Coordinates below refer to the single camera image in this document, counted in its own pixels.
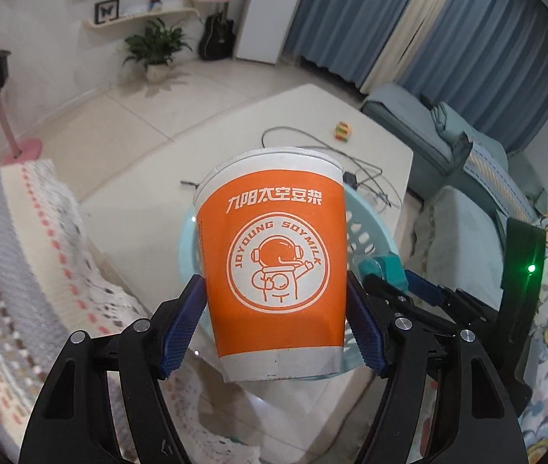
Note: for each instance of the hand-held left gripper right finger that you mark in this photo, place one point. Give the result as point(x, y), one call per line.
point(365, 333)

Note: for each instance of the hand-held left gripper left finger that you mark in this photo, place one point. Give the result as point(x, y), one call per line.
point(184, 328)

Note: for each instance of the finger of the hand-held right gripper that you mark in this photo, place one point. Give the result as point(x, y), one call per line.
point(385, 292)
point(428, 287)

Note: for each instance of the teal plastic item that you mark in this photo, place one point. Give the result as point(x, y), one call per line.
point(392, 270)

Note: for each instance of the light blue laundry basket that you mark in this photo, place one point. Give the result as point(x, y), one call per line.
point(375, 217)

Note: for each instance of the orange paper cup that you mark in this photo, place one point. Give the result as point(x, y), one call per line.
point(274, 251)

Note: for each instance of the striped cushion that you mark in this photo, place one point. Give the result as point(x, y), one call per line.
point(496, 169)

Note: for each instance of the black power adapter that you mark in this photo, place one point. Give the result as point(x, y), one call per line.
point(350, 178)

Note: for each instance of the teal cloth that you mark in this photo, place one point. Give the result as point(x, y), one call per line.
point(448, 125)

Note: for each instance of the small colourful toy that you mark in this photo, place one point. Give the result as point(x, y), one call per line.
point(344, 131)

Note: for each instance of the striped woven blanket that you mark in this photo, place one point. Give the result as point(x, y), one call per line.
point(37, 251)

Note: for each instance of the teal sofa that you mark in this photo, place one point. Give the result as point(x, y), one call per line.
point(399, 111)

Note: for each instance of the blue curtain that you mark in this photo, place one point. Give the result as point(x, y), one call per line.
point(496, 43)
point(346, 14)

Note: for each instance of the beige curtain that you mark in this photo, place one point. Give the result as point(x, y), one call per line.
point(414, 24)

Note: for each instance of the pink coat rack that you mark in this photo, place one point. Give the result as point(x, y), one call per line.
point(5, 116)

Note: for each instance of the potted green plant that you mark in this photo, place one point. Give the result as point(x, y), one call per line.
point(155, 46)

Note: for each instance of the black guitar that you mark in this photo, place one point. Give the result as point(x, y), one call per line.
point(216, 38)

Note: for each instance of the white refrigerator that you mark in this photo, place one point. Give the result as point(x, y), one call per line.
point(274, 5)

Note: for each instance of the small figurine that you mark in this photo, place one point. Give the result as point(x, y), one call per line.
point(154, 2)

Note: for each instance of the white curved wall shelf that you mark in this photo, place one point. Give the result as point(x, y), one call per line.
point(133, 18)

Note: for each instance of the butterfly picture frame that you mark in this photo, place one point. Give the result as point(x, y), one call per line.
point(107, 11)

